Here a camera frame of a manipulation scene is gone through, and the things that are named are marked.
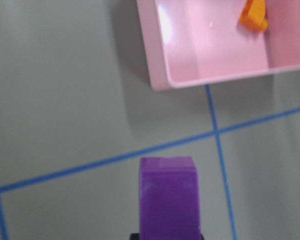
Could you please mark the orange slope block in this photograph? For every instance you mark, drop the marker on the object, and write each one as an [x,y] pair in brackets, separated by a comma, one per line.
[253,15]

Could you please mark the pink plastic box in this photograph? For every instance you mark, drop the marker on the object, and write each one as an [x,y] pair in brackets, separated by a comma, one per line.
[191,43]

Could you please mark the purple slope block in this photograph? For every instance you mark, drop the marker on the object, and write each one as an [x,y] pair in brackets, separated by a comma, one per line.
[169,202]

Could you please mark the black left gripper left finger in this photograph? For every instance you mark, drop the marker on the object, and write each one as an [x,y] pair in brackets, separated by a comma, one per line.
[134,236]

